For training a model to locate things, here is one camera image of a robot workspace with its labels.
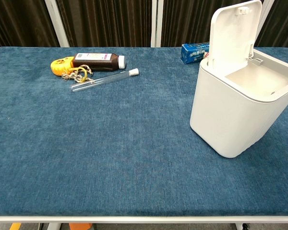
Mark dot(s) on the white square box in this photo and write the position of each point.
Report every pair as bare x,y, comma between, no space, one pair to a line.
230,119

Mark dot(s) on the blue fabric table mat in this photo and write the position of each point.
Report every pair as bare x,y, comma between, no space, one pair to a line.
110,143

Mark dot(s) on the glass test tube white cap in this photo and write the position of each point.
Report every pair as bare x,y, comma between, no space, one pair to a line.
105,80

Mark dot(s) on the brown bottle white cap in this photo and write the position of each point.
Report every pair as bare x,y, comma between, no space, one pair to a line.
96,63

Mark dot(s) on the blue cardboard box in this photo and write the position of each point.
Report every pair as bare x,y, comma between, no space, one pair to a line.
193,54

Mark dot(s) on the red white snack packet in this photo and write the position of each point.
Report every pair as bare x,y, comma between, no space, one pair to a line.
207,55

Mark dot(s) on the dark brown curtain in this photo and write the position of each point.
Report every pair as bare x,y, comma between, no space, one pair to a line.
19,21
105,21
184,21
285,21

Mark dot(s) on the orange plastic object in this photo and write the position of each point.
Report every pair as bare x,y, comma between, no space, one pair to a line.
80,226

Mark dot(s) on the white table frame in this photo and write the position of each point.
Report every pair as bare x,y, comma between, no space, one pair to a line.
134,219

